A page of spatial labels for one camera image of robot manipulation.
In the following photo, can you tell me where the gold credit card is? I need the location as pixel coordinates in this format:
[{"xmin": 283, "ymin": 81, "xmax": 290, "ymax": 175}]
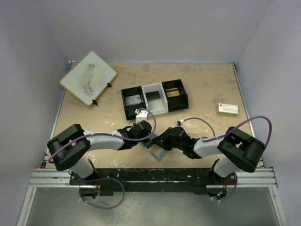
[{"xmin": 150, "ymin": 145, "xmax": 162, "ymax": 155}]

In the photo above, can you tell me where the green leather card holder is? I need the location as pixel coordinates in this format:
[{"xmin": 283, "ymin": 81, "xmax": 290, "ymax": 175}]
[{"xmin": 139, "ymin": 133, "xmax": 168, "ymax": 161}]

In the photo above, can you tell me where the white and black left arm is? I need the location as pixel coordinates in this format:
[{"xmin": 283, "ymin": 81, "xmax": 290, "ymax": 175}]
[{"xmin": 47, "ymin": 121, "xmax": 152, "ymax": 185}]

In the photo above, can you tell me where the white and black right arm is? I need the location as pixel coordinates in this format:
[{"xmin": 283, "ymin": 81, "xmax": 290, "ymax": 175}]
[{"xmin": 152, "ymin": 127, "xmax": 266, "ymax": 184}]

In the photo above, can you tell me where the silver VIP card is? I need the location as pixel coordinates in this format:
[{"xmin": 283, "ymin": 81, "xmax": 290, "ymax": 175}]
[{"xmin": 125, "ymin": 95, "xmax": 142, "ymax": 106}]

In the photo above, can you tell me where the black card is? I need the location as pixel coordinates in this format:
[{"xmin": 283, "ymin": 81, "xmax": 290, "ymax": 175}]
[{"xmin": 145, "ymin": 91, "xmax": 160, "ymax": 101}]

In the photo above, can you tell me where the white card box red logo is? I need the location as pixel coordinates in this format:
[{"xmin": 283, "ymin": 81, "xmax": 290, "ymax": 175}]
[{"xmin": 216, "ymin": 103, "xmax": 238, "ymax": 116}]

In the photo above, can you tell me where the black bin left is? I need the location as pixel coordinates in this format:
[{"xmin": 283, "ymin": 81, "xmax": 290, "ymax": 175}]
[{"xmin": 121, "ymin": 86, "xmax": 146, "ymax": 121}]

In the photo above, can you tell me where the black bin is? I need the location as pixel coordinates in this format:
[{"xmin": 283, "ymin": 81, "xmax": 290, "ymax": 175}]
[
  {"xmin": 121, "ymin": 86, "xmax": 146, "ymax": 121},
  {"xmin": 162, "ymin": 79, "xmax": 189, "ymax": 112}
]

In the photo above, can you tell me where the white middle bin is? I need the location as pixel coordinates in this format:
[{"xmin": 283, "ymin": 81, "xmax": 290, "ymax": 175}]
[{"xmin": 141, "ymin": 82, "xmax": 168, "ymax": 115}]

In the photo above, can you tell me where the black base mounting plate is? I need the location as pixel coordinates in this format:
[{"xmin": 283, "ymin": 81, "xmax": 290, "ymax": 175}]
[{"xmin": 70, "ymin": 168, "xmax": 237, "ymax": 197}]

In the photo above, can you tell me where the black bin right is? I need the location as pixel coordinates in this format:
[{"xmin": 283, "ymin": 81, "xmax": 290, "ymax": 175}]
[{"xmin": 162, "ymin": 79, "xmax": 189, "ymax": 112}]

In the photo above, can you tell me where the yellow rimmed whiteboard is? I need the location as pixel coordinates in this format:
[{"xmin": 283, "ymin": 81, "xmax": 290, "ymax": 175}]
[{"xmin": 60, "ymin": 51, "xmax": 117, "ymax": 106}]

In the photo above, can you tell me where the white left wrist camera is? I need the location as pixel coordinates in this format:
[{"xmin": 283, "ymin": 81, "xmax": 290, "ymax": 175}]
[{"xmin": 135, "ymin": 109, "xmax": 149, "ymax": 124}]

